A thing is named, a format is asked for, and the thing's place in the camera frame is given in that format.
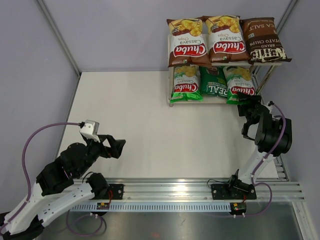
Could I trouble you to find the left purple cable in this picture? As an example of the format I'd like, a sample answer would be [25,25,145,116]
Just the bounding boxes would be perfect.
[0,121,108,237]

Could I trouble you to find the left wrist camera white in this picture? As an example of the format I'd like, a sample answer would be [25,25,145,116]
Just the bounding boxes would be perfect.
[79,120,100,143]

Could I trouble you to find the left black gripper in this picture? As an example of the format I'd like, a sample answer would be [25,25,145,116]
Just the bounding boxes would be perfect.
[76,134,126,178]

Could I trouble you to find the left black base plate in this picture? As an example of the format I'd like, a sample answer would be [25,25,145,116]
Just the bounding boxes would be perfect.
[99,183,125,200]

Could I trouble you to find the dark green Real chips bag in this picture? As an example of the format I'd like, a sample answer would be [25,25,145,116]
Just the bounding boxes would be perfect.
[199,66,228,98]

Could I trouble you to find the brown Chuba bag front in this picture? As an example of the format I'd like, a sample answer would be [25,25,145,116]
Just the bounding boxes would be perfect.
[166,16,211,67]

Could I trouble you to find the brown Chuba bag back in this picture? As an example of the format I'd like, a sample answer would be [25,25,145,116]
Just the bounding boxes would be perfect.
[203,15,250,63]

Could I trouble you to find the aluminium mounting rail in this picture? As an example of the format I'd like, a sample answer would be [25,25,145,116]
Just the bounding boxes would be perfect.
[71,178,304,213]

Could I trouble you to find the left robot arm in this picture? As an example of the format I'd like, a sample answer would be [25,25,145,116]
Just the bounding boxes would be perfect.
[0,135,126,240]

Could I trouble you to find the white two-tier shelf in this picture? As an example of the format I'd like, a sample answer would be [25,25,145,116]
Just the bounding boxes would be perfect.
[166,33,284,108]

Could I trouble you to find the green Chuba bag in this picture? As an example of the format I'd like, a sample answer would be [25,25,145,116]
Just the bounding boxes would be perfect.
[222,66,256,105]
[169,65,203,104]

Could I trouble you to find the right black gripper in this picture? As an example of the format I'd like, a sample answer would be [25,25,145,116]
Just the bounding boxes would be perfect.
[237,91,262,124]

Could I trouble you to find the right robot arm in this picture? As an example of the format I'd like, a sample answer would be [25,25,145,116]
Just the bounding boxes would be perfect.
[226,93,293,200]

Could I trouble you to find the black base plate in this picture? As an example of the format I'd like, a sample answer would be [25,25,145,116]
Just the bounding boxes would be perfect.
[99,183,125,200]
[210,183,257,200]

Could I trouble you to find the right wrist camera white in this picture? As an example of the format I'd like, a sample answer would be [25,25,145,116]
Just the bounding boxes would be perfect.
[265,101,275,113]

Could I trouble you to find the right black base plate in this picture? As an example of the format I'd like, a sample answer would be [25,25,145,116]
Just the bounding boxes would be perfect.
[210,183,257,200]

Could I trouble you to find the brown chuba bag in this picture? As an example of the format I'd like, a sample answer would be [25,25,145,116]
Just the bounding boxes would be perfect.
[166,16,211,67]
[203,15,250,63]

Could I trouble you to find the brown Kettle chips bag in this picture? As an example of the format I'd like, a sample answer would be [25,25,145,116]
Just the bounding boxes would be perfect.
[239,17,292,63]

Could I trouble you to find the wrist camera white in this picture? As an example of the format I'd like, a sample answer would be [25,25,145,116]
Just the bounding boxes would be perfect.
[265,101,275,113]
[79,120,100,143]

